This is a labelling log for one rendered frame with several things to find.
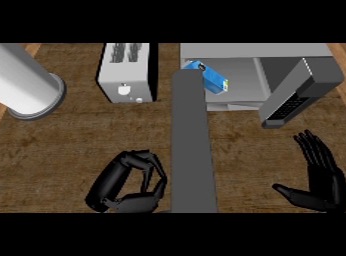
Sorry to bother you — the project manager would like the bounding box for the grey microwave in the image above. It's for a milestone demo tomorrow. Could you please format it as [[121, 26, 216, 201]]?
[[179, 43, 346, 130]]

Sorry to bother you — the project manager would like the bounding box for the silver toaster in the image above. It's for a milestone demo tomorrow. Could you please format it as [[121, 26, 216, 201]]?
[[96, 43, 160, 105]]

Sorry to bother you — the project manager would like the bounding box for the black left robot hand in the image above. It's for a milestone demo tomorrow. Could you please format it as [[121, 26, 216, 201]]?
[[83, 149, 170, 214]]

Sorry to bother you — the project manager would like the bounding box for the white cylinder with grey rim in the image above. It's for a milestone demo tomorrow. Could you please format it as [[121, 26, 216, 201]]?
[[0, 43, 68, 122]]

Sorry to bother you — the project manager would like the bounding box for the blue milk carton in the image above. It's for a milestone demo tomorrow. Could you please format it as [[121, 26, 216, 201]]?
[[180, 59, 230, 96]]

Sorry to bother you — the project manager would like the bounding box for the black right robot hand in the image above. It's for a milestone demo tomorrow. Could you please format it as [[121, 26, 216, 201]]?
[[270, 129, 346, 214]]

